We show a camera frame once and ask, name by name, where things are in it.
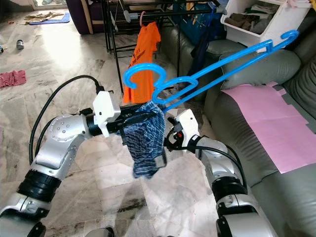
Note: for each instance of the dark purple suitcase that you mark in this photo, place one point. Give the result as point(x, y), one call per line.
point(79, 17)

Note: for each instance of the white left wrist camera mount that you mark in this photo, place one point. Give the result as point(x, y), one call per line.
point(106, 106)

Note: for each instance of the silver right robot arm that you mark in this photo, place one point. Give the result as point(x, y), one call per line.
point(222, 168)

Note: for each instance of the orange shirt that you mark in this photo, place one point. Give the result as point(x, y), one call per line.
point(140, 49)

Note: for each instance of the pink sheet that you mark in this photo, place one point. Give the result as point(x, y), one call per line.
point(271, 123)

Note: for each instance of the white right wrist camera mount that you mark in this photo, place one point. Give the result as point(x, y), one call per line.
point(186, 123)

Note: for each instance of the blue plaid shirt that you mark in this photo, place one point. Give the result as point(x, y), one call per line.
point(145, 148)

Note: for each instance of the beige cloth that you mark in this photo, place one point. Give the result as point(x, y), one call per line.
point(42, 17)

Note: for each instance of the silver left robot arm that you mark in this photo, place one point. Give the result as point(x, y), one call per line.
point(64, 133)

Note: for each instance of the navy hanging garment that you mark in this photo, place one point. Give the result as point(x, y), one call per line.
point(200, 29)

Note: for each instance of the grey-green leather sofa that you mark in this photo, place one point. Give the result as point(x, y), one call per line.
point(252, 64)

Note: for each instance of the white storage box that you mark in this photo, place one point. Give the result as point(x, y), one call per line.
point(271, 32)

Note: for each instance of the small can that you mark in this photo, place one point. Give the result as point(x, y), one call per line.
point(20, 45)

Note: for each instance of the black drying rack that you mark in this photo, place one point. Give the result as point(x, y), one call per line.
point(109, 29)

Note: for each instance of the brown folded clothes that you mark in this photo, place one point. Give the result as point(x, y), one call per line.
point(242, 20)

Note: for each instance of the red floor cloth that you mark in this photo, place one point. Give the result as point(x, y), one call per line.
point(14, 79)

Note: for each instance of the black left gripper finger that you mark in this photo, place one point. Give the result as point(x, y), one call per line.
point(143, 112)

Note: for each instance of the blue plastic hanger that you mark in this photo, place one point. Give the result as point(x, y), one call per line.
point(143, 66)

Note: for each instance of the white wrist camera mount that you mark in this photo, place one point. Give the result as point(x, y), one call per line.
point(106, 106)
point(186, 123)

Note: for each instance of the blue floor mat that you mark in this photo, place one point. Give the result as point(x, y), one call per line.
point(61, 19)

